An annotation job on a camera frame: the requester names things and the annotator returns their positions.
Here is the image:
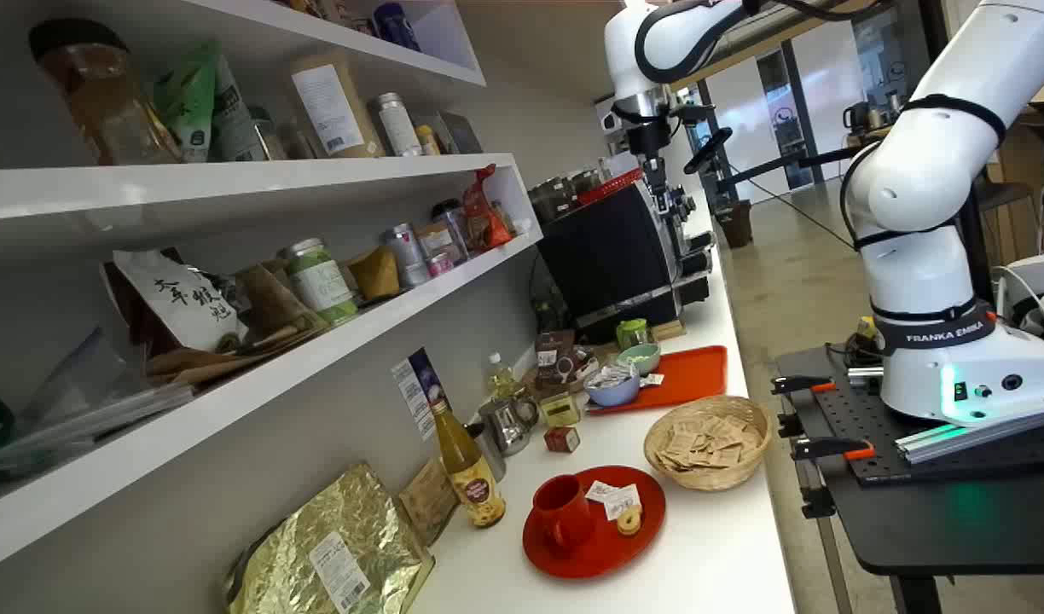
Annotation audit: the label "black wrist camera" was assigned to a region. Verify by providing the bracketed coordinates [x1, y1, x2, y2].
[681, 124, 739, 180]

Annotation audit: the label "white plastic device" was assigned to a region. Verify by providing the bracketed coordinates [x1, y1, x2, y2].
[990, 248, 1044, 344]

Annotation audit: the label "silver canister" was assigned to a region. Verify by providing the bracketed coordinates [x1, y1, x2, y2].
[383, 219, 433, 290]

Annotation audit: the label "pink packet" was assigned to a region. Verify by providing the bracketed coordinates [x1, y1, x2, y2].
[417, 219, 464, 278]

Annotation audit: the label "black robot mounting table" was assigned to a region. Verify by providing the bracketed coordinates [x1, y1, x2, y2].
[772, 338, 1044, 614]

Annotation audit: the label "brown jar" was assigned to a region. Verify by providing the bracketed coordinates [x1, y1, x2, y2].
[531, 327, 583, 396]

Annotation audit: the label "crackers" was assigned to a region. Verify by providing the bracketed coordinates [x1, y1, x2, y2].
[654, 406, 765, 473]

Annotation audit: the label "small brown packet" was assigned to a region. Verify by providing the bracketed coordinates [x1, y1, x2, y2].
[397, 455, 464, 550]

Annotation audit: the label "blue container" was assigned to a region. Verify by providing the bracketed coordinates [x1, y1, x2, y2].
[365, 0, 423, 54]

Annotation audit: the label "green packet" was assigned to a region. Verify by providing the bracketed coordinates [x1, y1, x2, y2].
[151, 41, 273, 165]

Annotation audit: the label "dark canister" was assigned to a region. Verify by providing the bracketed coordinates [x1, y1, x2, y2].
[430, 198, 472, 261]

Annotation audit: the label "brown box white label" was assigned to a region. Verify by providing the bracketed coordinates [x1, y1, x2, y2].
[278, 47, 387, 159]

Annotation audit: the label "red mug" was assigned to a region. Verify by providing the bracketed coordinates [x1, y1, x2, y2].
[530, 471, 606, 560]

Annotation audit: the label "woven wicker basket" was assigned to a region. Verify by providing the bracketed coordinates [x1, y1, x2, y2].
[641, 393, 775, 495]

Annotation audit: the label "red plate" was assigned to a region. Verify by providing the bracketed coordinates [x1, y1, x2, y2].
[517, 462, 667, 579]

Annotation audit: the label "dark floor planter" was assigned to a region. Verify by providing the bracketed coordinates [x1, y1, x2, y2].
[716, 198, 758, 252]

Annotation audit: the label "wooden utensils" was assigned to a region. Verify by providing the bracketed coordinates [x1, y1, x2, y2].
[143, 327, 319, 389]

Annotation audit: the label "gold foil bag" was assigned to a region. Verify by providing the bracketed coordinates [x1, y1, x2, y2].
[222, 456, 439, 614]

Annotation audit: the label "large amber jar black lid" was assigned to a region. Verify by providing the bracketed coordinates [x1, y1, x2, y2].
[24, 14, 184, 167]

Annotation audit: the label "orange black clamp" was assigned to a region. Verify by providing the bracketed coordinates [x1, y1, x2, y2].
[772, 371, 891, 401]
[787, 435, 885, 471]

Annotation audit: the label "yellow food packet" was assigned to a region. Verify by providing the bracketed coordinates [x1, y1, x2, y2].
[349, 246, 406, 307]

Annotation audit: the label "clear plastic bags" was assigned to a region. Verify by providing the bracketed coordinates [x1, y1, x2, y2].
[0, 325, 199, 495]

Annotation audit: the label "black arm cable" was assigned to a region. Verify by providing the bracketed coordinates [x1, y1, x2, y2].
[632, 0, 891, 86]

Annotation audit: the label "clear glass jar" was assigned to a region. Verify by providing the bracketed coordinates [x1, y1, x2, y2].
[482, 389, 541, 456]

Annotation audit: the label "pale oil bottle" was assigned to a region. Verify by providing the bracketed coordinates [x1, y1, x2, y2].
[482, 347, 521, 406]

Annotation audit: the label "brown paper bag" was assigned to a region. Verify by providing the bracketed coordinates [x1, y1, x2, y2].
[232, 261, 319, 344]

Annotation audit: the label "yellow green small box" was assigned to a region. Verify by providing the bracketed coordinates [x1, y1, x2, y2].
[537, 389, 588, 429]

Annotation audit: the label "white wall shelf unit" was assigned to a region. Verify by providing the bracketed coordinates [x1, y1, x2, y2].
[0, 0, 549, 575]

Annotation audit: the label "dark flat box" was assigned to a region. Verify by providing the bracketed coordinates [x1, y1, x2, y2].
[437, 110, 488, 157]

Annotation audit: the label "green lid jar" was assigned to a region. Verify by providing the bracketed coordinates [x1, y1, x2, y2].
[282, 234, 365, 332]

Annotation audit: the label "brown wooden cabinet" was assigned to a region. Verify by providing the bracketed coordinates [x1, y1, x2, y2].
[976, 100, 1044, 268]

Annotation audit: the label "yellow liquid glass bottle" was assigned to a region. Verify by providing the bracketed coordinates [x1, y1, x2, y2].
[430, 389, 510, 531]

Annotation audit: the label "small blue grey bowl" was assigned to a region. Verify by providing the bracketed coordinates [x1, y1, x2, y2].
[583, 364, 645, 409]

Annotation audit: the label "white cylindrical bottle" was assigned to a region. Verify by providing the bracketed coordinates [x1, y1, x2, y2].
[371, 89, 425, 159]

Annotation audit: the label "green cup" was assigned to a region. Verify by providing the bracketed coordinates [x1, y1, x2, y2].
[613, 313, 654, 354]

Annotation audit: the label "white bag with Chinese characters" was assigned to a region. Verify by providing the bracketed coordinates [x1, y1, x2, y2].
[110, 246, 251, 354]

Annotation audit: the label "white wrapped item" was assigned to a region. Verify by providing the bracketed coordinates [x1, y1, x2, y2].
[583, 477, 645, 522]

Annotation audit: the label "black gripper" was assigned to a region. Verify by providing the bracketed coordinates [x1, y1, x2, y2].
[620, 107, 681, 216]

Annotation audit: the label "small yellow container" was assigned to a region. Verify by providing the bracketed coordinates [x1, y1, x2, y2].
[413, 119, 446, 159]

